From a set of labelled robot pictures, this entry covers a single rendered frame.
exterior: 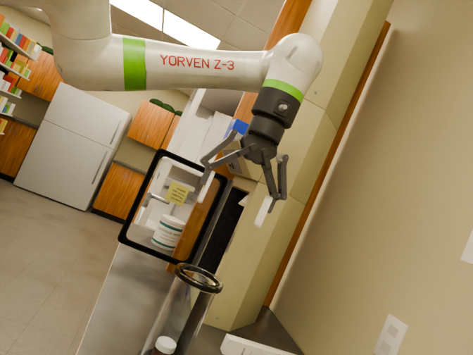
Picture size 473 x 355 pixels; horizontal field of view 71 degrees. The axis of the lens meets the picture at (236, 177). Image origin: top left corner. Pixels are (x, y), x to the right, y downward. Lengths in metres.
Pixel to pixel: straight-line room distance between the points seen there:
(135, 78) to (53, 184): 5.39
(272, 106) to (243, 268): 0.57
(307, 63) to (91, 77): 0.44
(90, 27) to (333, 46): 0.75
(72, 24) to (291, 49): 0.41
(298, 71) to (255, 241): 0.57
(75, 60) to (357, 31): 0.86
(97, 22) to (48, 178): 5.45
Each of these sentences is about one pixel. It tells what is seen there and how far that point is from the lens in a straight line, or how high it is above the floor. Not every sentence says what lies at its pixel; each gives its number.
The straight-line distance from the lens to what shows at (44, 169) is 6.12.
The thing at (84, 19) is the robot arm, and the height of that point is 1.53.
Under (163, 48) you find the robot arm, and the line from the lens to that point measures 0.78.
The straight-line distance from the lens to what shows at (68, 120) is 6.04.
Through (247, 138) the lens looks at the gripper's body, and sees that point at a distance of 0.69.
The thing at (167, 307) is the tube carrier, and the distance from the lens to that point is 0.73.
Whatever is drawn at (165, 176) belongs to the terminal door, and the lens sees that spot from 1.33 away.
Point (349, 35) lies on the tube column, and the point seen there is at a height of 1.96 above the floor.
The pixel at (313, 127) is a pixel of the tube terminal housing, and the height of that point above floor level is 1.64.
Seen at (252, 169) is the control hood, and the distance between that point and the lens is 1.03.
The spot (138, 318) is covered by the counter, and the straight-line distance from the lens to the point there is 1.00.
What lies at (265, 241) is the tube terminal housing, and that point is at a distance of 1.08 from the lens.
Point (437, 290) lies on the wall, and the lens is 1.00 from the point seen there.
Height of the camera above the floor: 1.36
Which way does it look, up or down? 2 degrees up
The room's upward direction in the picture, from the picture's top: 24 degrees clockwise
